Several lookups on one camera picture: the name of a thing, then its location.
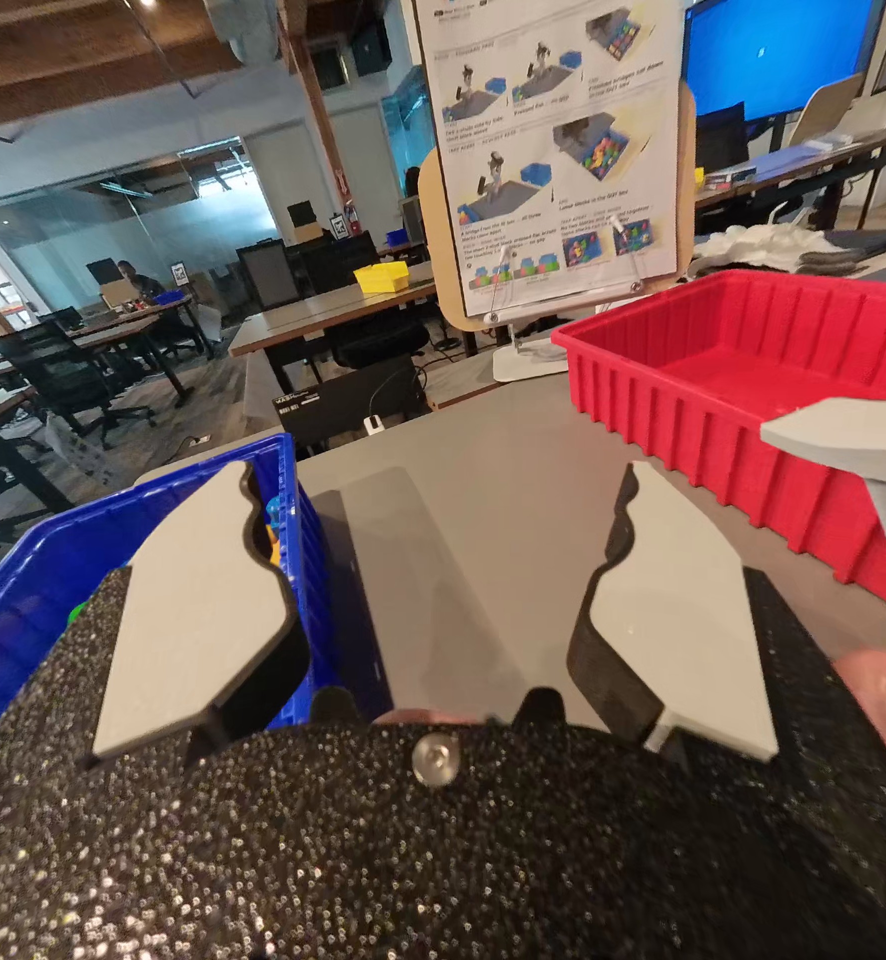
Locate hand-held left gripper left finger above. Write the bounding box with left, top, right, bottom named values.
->
left=92, top=459, right=310, bottom=760

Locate white cloth pile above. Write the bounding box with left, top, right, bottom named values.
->
left=694, top=225, right=826, bottom=275

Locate beige chair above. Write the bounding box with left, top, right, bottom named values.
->
left=788, top=72, right=867, bottom=147

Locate instruction sheet on stand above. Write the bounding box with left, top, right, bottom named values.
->
left=418, top=78, right=697, bottom=384

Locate long wooden desk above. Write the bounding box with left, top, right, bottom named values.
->
left=694, top=123, right=886, bottom=211

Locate blue plastic bin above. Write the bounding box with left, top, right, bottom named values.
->
left=0, top=432, right=395, bottom=774

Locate red plastic bin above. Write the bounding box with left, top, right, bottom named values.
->
left=551, top=270, right=886, bottom=612

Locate silver ventilation duct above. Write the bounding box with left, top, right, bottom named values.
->
left=203, top=0, right=286, bottom=65

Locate large blue-screen monitor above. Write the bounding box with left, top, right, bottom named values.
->
left=684, top=0, right=886, bottom=125

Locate black office chair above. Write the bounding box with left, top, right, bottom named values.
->
left=0, top=318, right=155, bottom=451

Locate yellow plastic bin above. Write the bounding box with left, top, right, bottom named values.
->
left=353, top=262, right=411, bottom=295

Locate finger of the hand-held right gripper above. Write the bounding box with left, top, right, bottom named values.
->
left=760, top=396, right=886, bottom=573

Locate printed instruction sheet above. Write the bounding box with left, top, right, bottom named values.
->
left=413, top=0, right=680, bottom=318

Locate person's left hand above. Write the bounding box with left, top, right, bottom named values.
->
left=833, top=648, right=886, bottom=807

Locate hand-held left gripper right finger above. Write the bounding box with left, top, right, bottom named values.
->
left=566, top=460, right=780, bottom=762

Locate blue folder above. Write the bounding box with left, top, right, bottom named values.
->
left=750, top=142, right=856, bottom=181

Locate grey folded cloth stack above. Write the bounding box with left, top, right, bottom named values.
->
left=795, top=228, right=886, bottom=275

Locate black mesh chair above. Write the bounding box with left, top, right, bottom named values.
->
left=696, top=105, right=750, bottom=174

